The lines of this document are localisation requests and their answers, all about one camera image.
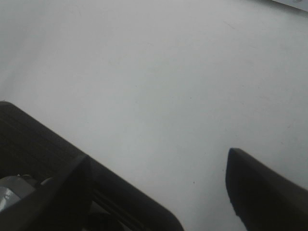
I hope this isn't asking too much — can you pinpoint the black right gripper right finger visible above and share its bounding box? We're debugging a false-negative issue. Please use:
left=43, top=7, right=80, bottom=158
left=225, top=148, right=308, bottom=231

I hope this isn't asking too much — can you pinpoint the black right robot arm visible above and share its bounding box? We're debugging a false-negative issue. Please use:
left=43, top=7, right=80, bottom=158
left=0, top=101, right=308, bottom=231

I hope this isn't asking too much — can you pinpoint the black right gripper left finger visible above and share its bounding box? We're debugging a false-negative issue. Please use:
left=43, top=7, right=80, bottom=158
left=0, top=156, right=92, bottom=231

